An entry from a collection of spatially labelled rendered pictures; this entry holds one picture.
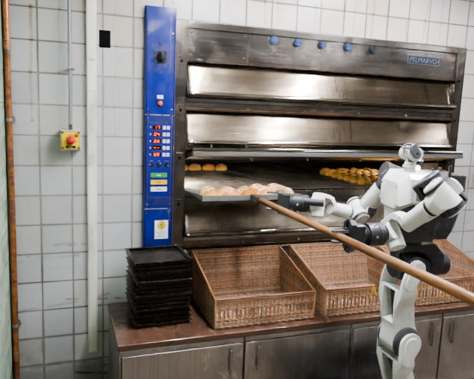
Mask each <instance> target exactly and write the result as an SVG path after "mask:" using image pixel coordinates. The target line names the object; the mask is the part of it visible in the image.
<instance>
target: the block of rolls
mask: <svg viewBox="0 0 474 379"><path fill-rule="evenodd" d="M320 174H323V175H326V176H329V177H333V178H338V179H339V180H345V181H350V182H351V183H358V184H359V185H370V184H371V183H375V182H376V181H377V180H378V170H377V169H371V168H363V169H357V168H350V169H344V168H337V169H336V170H335V169H329V168H322V169H321V170H320Z"/></svg>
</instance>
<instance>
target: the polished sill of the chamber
mask: <svg viewBox="0 0 474 379"><path fill-rule="evenodd" d="M369 189H370V187H367V188H316V189H292V190H293V192H294V193H299V194H300V195H308V196H312V194H313V193H326V194H328V195H332V196H364V195H365V194H366V192H367V191H368V190H369ZM184 199H197V197H195V196H193V195H192V194H190V193H189V192H188V191H186V190H185V191H184Z"/></svg>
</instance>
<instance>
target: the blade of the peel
mask: <svg viewBox="0 0 474 379"><path fill-rule="evenodd" d="M186 191H188V192H189V193H190V194H192V195H193V196H195V197H197V198H198V199H200V200H201V201H203V202H211V201H241V200H251V195H237V196H201V195H200V194H199V191H200V189H186ZM259 196H262V197H263V198H264V199H266V200H272V199H278V195H276V194H272V195H259Z"/></svg>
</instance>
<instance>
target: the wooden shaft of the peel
mask: <svg viewBox="0 0 474 379"><path fill-rule="evenodd" d="M257 202H259V203H260V204H262V205H265V206H266V207H268V208H271V209H273V210H275V211H277V212H279V213H281V214H283V215H285V216H287V217H289V218H291V219H293V220H296V221H298V222H300V223H302V224H304V225H306V226H308V227H310V228H312V229H315V230H317V231H319V232H321V233H323V234H325V235H327V236H329V237H331V238H333V239H336V240H337V241H340V242H342V243H343V244H346V245H348V246H349V247H352V248H354V249H356V250H359V251H360V252H362V253H365V254H366V255H368V256H371V257H372V258H374V259H377V260H379V261H381V262H383V263H385V264H387V265H389V266H391V267H393V268H395V269H398V270H400V271H402V272H404V273H406V274H408V275H410V276H412V277H414V278H416V279H419V280H421V281H423V282H425V283H427V284H429V285H431V286H432V287H435V288H437V289H439V290H441V291H443V292H445V293H447V294H449V295H451V296H453V297H455V298H457V299H460V300H462V301H464V302H466V303H468V304H470V305H472V306H474V293H472V292H470V291H469V290H465V289H464V288H462V287H459V286H457V285H455V284H453V283H450V282H448V281H446V280H444V279H442V278H440V277H437V276H435V275H433V274H431V273H429V272H426V271H424V270H422V269H419V268H417V267H415V266H413V265H410V264H408V263H407V262H404V261H402V260H400V259H397V258H395V257H393V256H390V255H388V254H386V253H384V252H381V251H380V250H377V249H375V248H373V247H370V246H369V245H366V244H364V243H362V242H359V241H357V240H355V239H353V238H350V237H348V236H347V235H343V234H342V233H332V232H331V231H332V229H331V228H328V227H326V226H324V225H321V224H320V223H317V222H315V221H313V220H310V219H309V218H306V217H304V216H302V215H300V214H297V213H295V212H293V211H290V210H288V209H286V208H283V207H281V206H280V205H277V204H275V203H273V202H271V201H268V200H266V199H264V198H261V197H259V198H257Z"/></svg>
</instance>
